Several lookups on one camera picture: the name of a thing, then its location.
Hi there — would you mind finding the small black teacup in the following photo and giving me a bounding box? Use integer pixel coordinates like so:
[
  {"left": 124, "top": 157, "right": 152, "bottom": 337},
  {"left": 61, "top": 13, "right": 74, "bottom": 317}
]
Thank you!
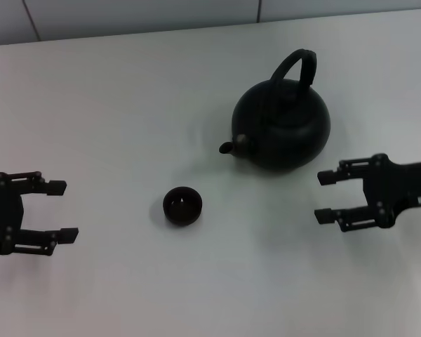
[{"left": 162, "top": 186, "right": 203, "bottom": 226}]

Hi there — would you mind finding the black round teapot with handle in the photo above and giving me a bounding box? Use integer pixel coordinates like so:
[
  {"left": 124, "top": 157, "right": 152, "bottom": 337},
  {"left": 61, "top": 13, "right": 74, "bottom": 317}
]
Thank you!
[{"left": 218, "top": 48, "right": 332, "bottom": 173}]

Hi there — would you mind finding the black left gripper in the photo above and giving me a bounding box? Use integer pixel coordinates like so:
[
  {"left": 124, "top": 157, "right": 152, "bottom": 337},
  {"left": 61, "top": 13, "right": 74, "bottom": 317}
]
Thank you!
[{"left": 0, "top": 170, "right": 80, "bottom": 258}]

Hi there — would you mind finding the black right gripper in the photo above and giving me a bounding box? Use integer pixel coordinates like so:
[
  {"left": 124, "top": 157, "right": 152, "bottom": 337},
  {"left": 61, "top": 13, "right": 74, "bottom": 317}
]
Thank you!
[{"left": 314, "top": 152, "right": 421, "bottom": 234}]

